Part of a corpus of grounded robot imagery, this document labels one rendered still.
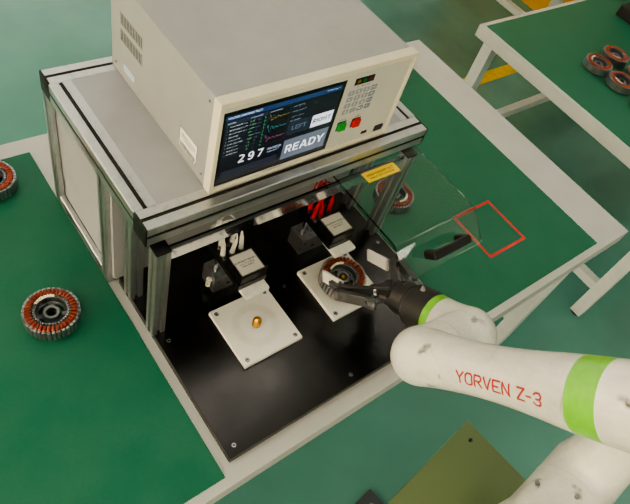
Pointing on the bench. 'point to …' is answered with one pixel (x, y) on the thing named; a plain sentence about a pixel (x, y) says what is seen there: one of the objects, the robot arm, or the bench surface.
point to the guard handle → (448, 247)
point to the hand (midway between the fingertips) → (349, 266)
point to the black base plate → (171, 349)
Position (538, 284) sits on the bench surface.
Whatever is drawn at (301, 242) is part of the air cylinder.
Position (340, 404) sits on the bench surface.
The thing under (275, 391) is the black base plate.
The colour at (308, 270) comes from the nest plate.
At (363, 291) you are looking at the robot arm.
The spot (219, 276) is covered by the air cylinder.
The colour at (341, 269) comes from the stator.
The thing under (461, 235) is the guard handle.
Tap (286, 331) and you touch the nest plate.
